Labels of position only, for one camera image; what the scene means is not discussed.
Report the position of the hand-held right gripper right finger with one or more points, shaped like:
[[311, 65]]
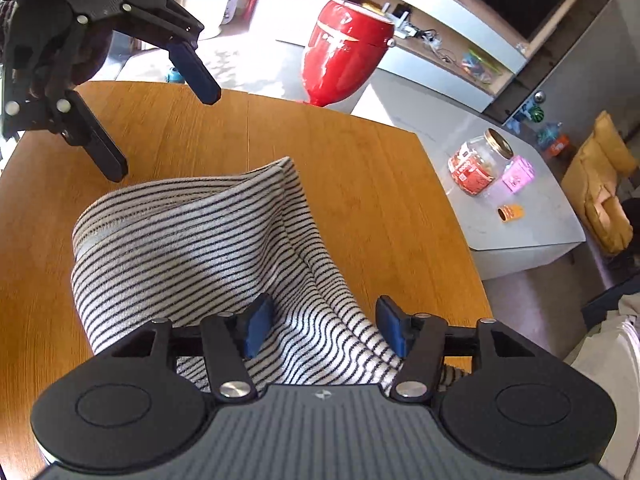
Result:
[[392, 327]]

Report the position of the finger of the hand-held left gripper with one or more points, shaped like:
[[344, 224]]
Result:
[[102, 147], [197, 72]]

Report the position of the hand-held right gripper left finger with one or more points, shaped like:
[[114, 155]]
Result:
[[257, 327]]

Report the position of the striped long-sleeve shirt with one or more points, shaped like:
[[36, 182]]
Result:
[[200, 260]]

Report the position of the white coffee table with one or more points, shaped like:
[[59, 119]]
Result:
[[500, 240]]

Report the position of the red stool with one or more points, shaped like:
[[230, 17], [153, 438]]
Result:
[[340, 45]]

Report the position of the small orange bottle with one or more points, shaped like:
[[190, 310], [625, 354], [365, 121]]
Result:
[[511, 212]]

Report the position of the glass jar with red label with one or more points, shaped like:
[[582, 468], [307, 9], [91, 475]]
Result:
[[475, 165]]

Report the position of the pink box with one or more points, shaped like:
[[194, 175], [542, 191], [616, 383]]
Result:
[[519, 175]]

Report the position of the orange box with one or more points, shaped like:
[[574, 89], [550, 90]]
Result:
[[559, 144]]

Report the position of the blue water bottle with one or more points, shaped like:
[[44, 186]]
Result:
[[548, 132]]

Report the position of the white television cabinet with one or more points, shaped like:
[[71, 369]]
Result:
[[450, 25]]

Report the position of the watermelon pattern ball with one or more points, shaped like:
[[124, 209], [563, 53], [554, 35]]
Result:
[[537, 113]]

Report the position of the yellow armchair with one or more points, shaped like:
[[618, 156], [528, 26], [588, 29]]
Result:
[[600, 170]]

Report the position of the silver ball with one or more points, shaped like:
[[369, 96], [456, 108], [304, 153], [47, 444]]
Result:
[[539, 96]]

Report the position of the clear plastic storage box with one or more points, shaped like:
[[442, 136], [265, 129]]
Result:
[[480, 65]]

